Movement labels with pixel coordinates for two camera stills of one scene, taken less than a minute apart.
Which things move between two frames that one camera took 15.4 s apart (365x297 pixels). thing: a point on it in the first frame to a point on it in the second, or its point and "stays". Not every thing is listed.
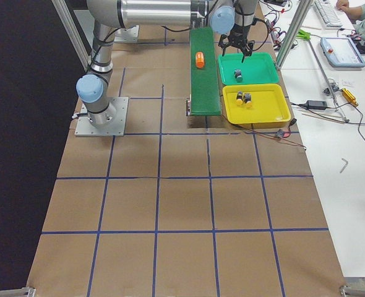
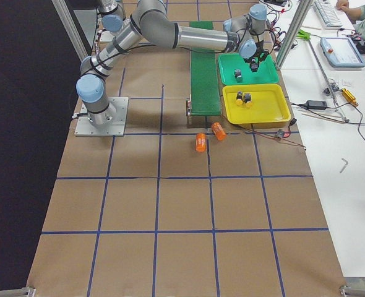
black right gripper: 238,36 to 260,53
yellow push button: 239,100 stays
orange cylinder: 200,59 to 218,130
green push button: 238,75 stays
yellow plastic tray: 269,104 stays
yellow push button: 247,98 stays
